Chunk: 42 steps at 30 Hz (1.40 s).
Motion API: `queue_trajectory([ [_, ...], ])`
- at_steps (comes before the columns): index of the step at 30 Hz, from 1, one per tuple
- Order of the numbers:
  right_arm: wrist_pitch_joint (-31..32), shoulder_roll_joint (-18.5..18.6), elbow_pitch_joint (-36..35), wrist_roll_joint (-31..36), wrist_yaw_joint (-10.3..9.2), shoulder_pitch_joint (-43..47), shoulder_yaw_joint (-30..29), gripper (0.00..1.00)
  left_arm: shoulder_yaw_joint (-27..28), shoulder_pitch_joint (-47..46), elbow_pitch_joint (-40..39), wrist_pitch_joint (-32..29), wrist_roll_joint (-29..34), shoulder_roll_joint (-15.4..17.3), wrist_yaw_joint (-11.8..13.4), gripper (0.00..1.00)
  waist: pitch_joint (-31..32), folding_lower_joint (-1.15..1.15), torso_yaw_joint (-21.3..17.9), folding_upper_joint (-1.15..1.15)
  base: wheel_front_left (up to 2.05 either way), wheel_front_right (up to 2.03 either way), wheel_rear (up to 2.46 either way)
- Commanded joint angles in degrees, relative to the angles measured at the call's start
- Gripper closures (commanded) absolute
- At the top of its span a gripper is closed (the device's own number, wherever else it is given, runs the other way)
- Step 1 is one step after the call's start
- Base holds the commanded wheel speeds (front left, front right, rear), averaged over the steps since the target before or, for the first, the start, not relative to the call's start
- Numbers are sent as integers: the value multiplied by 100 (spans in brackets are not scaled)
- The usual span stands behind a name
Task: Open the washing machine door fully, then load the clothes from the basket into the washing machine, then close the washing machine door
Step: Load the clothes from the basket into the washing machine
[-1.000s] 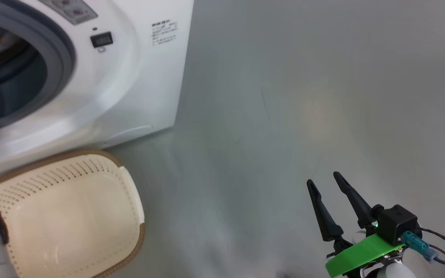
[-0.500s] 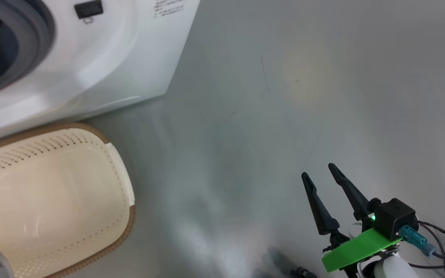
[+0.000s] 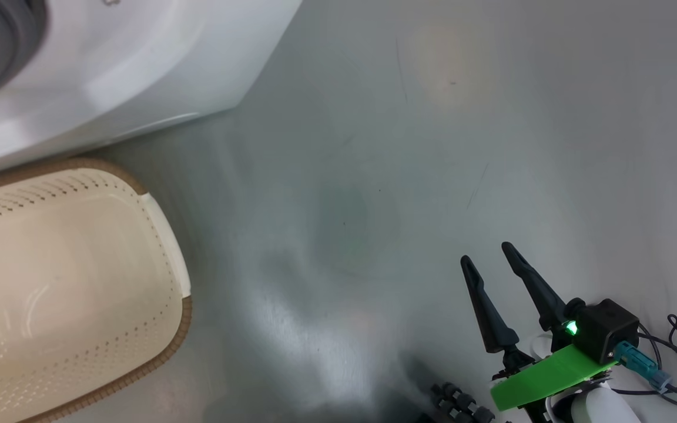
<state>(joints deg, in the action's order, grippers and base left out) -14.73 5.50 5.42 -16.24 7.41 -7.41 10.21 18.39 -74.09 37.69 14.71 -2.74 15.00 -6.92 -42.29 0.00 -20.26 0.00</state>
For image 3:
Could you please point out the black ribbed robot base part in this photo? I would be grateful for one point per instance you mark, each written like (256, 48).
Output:
(456, 402)

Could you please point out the grey rubber door gasket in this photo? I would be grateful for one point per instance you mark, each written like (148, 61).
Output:
(9, 35)

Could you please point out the teal right camera connector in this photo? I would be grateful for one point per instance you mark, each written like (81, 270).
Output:
(638, 361)

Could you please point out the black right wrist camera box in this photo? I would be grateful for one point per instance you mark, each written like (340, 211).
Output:
(606, 329)

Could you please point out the white front-load washing machine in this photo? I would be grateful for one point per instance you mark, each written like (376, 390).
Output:
(168, 59)

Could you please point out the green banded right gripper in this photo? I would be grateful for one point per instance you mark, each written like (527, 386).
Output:
(550, 376)

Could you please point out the cream perforated laundry basket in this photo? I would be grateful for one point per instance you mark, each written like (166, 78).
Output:
(80, 282)

